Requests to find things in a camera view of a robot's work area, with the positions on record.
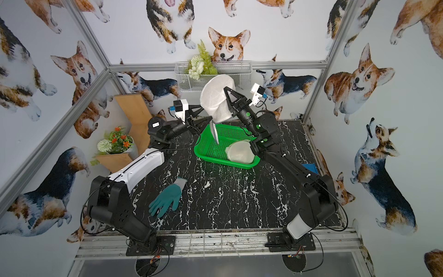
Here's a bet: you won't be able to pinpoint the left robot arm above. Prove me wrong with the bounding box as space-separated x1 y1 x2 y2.
85 101 212 246

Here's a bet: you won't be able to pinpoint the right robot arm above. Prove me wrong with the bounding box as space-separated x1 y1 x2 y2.
223 87 339 241

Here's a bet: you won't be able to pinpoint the green plastic basket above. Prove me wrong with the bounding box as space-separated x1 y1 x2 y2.
194 124 260 169

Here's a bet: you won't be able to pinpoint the white artificial flowers with fern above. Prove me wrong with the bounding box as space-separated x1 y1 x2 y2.
184 40 218 80

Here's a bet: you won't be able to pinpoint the wooden shelf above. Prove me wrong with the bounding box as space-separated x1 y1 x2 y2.
91 94 152 173

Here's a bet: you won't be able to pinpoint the green work glove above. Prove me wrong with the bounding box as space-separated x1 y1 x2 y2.
149 178 188 218

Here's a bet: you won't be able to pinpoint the potted orange flowers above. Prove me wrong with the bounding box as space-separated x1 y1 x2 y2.
95 126 138 159

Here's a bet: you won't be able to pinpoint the blue dustpan scoop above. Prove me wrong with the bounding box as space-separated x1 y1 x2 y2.
302 163 318 174

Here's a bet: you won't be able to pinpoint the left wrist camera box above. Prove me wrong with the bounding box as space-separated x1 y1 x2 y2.
169 99 189 122

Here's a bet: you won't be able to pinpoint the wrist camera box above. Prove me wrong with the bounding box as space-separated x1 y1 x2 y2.
169 99 189 122
249 83 268 106

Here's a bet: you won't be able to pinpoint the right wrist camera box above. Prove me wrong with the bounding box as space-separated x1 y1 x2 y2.
249 83 268 106

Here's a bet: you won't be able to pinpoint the white wire wall basket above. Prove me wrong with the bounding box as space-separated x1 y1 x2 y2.
174 61 252 92

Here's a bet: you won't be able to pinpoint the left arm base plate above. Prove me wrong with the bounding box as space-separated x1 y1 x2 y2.
126 235 177 257

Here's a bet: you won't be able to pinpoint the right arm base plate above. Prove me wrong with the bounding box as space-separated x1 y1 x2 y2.
264 232 316 252

